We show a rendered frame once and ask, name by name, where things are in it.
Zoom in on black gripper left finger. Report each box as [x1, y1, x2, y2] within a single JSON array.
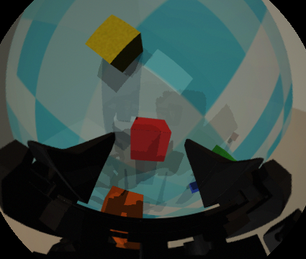
[[27, 132, 115, 204]]

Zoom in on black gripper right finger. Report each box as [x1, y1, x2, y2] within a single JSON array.
[[184, 139, 263, 208]]

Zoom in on yellow cube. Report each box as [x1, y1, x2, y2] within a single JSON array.
[[86, 14, 143, 73]]

